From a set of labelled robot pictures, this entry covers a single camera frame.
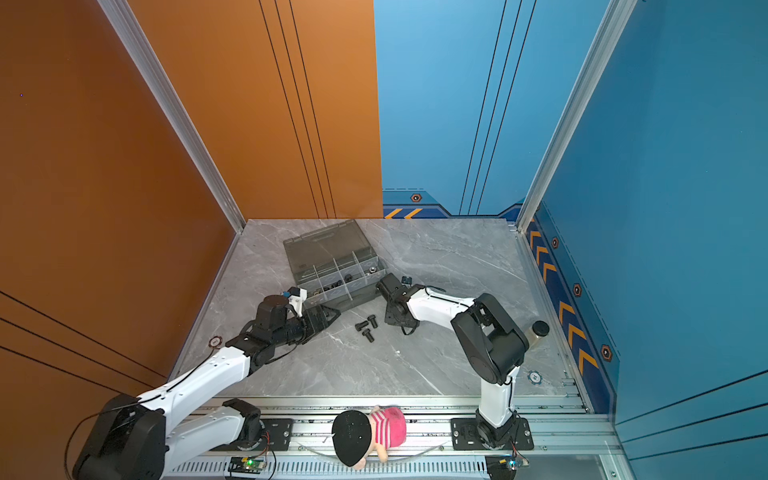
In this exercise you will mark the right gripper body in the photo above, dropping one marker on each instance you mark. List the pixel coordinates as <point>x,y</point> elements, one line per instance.
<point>393,319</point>

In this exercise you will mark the grey plastic organizer box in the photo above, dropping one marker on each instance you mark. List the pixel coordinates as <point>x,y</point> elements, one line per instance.
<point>323,257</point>

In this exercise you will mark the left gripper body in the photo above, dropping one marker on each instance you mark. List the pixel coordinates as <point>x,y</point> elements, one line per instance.
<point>295,332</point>

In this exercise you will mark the aluminium rail frame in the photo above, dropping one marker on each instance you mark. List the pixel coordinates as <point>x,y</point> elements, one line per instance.
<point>570,443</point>

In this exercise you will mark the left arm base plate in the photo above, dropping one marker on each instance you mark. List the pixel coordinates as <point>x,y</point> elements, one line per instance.
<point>272,434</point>

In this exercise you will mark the right aluminium corner post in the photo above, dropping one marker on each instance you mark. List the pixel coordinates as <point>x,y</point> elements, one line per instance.
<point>608,34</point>

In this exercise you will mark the left aluminium corner post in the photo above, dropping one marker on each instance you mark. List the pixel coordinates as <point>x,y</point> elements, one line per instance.
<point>129,31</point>

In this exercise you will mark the round floor marker right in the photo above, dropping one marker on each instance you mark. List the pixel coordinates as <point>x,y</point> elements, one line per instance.
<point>535,377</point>

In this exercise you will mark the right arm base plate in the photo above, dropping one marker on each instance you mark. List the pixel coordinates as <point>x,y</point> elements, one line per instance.
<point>477,434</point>

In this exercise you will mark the left circuit board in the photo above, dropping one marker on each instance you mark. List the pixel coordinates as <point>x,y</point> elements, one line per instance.
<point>247,466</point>

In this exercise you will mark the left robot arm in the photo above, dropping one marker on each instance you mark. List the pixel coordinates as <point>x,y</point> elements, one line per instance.
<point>180,396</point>

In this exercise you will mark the aluminium corner post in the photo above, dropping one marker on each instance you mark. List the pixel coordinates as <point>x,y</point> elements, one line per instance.
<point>608,34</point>
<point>129,31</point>

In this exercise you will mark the right circuit board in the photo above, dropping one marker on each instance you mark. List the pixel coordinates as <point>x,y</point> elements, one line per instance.
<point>505,467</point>

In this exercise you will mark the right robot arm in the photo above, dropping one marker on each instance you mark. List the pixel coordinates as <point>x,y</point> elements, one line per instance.
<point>492,342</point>

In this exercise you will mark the circuit board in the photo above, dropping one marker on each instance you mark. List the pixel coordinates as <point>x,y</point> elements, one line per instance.
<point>247,466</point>
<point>505,467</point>

